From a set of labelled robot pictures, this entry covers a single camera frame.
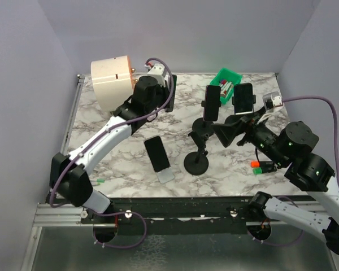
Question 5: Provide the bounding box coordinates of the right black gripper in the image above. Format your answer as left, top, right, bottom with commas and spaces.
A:
210, 105, 289, 167

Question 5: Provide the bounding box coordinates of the black phone stand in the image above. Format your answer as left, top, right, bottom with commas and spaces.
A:
184, 131, 209, 176
192, 100, 214, 136

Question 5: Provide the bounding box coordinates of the purple edged black phone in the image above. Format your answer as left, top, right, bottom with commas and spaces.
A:
203, 85, 221, 121

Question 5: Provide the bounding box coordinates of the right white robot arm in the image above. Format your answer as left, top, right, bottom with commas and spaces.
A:
212, 115, 339, 255

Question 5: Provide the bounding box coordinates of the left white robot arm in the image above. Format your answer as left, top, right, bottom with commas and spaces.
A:
49, 75, 176, 223

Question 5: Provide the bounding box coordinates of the rear right black phone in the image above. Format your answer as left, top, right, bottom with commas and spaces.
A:
232, 83, 256, 115

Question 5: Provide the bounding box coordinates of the rear right phone stand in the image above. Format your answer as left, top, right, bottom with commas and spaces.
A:
232, 95, 257, 115

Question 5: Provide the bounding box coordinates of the black phone on silver stand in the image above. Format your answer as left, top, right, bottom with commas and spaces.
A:
144, 135, 170, 173

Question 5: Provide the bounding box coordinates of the silver flat phone stand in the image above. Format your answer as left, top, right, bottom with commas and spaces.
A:
156, 167, 175, 184

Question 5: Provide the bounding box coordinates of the orange capped marker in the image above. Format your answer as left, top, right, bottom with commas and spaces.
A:
250, 161, 275, 168

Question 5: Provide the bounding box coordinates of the green plastic bin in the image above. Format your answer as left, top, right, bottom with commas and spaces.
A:
210, 68, 242, 105

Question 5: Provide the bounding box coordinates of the green capped marker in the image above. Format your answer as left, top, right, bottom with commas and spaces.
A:
253, 167, 277, 175

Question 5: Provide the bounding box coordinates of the cream cylindrical box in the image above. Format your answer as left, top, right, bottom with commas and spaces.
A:
90, 55, 134, 112

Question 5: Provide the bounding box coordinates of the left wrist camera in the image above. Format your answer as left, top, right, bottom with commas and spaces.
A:
145, 63, 167, 86

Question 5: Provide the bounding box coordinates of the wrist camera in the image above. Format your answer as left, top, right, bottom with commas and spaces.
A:
262, 91, 283, 111
145, 63, 167, 86

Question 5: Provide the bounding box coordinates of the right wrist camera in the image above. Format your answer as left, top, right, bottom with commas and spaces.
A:
262, 91, 283, 111

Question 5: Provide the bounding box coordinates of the black mounting rail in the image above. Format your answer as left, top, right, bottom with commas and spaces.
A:
81, 196, 266, 235

